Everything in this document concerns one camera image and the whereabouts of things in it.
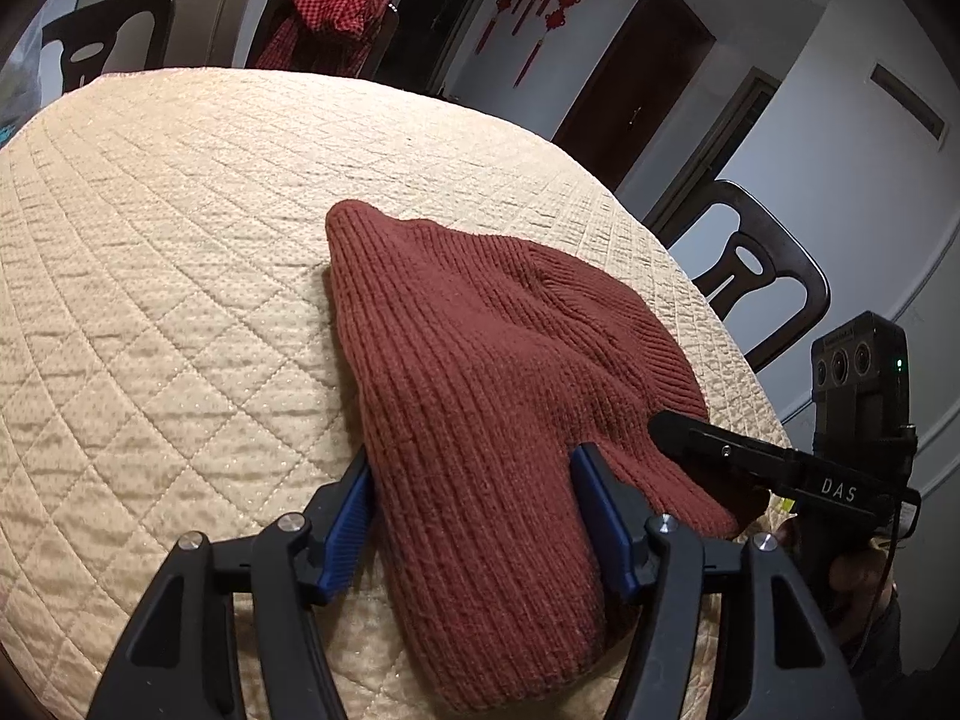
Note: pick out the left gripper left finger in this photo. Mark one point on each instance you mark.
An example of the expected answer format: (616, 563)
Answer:
(178, 656)

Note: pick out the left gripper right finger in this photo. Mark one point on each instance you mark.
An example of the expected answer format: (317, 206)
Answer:
(776, 657)

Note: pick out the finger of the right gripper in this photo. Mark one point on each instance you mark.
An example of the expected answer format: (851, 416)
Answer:
(739, 472)

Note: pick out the rust red knit sweater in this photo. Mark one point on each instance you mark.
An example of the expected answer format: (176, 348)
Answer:
(481, 362)

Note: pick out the right hand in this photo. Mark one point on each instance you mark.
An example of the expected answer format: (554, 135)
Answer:
(851, 589)

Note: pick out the black chair at right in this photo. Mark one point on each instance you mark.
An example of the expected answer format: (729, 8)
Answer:
(759, 252)

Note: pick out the beige quilted table cover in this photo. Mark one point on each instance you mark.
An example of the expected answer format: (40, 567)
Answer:
(169, 361)

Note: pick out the dark red door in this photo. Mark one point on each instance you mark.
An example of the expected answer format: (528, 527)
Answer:
(638, 80)

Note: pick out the grey plastic bag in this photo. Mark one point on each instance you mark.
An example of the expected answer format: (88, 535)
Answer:
(21, 85)

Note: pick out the chair with red garment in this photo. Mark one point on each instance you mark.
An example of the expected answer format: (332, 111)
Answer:
(382, 30)

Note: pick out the black chair behind table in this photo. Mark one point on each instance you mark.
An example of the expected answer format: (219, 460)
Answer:
(89, 34)

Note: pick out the black camera box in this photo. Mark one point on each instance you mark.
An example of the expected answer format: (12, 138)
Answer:
(861, 393)

